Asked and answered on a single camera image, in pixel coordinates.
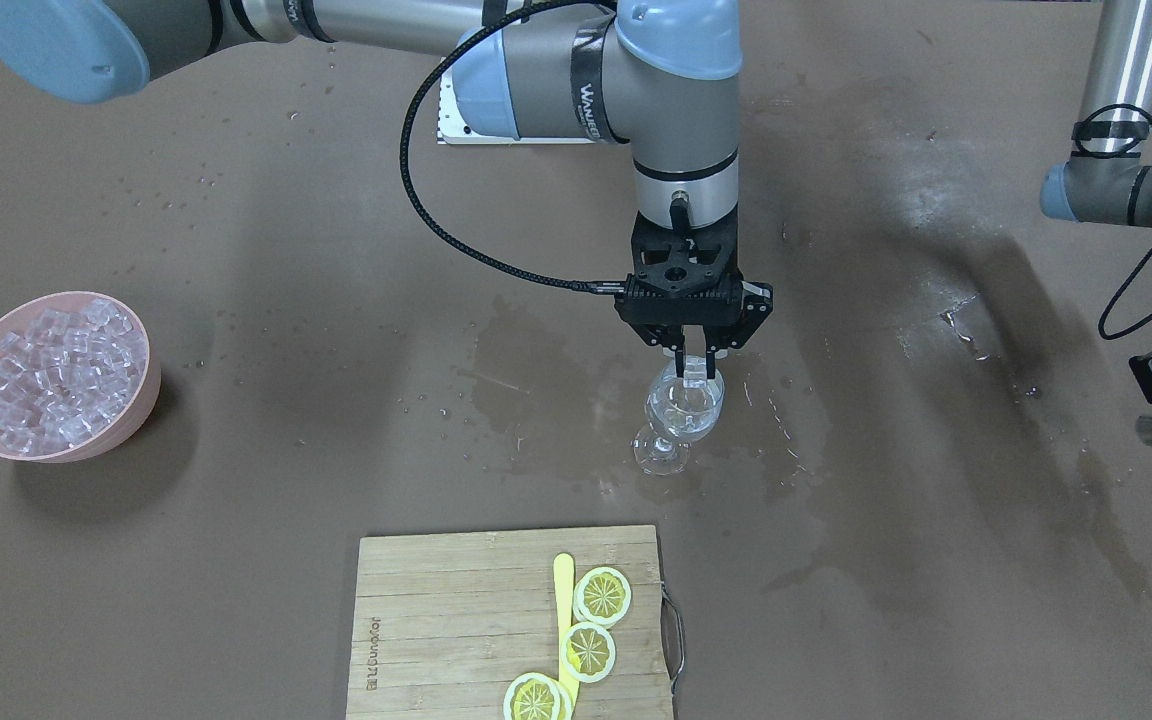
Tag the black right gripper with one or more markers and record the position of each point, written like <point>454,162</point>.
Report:
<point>758,312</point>

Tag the clear ice cube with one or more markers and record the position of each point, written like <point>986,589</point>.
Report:
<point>696,373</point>

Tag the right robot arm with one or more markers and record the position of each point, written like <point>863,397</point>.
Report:
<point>661,77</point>

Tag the clear wine glass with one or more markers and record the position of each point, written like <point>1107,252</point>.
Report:
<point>676,418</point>

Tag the clear ice cubes pile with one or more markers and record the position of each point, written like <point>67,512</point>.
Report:
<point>51,375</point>

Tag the yellow plastic knife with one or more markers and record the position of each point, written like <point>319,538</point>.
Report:
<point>563,583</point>

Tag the lemon slice far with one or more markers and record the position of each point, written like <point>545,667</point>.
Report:
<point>602,596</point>

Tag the lemon slice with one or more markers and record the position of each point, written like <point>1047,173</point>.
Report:
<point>535,696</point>
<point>587,652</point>
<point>602,596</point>

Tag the lemon slice middle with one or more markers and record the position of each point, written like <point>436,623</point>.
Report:
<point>587,652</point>

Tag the bamboo cutting board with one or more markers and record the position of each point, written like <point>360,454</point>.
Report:
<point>445,622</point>

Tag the lemon slice near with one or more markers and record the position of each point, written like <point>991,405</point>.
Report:
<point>535,696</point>

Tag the pink bowl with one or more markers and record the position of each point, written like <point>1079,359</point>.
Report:
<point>126,415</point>

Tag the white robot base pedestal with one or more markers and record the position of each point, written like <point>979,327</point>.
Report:
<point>456,125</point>

